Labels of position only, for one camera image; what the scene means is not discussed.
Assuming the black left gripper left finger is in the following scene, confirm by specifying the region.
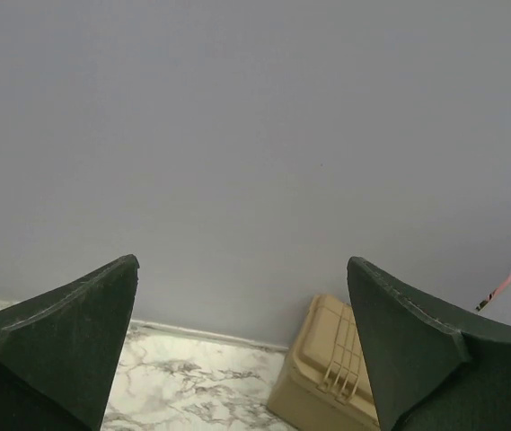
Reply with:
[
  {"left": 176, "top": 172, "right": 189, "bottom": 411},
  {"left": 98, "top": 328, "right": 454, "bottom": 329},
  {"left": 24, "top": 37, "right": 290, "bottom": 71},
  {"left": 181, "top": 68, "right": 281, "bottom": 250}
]
[{"left": 0, "top": 254, "right": 139, "bottom": 430}]

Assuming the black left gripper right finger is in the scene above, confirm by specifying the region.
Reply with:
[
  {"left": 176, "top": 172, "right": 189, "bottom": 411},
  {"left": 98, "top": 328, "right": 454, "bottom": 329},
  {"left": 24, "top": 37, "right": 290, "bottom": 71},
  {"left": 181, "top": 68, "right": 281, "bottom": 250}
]
[{"left": 348, "top": 257, "right": 511, "bottom": 430}]

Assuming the tan plastic tool case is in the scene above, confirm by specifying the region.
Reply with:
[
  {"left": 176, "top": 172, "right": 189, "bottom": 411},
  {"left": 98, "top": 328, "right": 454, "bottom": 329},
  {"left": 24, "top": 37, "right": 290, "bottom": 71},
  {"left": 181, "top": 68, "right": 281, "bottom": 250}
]
[{"left": 267, "top": 294, "right": 380, "bottom": 431}]

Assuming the red patterned strip at wall gap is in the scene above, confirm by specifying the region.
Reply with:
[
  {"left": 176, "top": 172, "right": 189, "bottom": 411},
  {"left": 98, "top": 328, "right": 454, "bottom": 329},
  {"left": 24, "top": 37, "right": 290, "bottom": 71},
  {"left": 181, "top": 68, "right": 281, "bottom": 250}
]
[{"left": 475, "top": 274, "right": 511, "bottom": 312}]

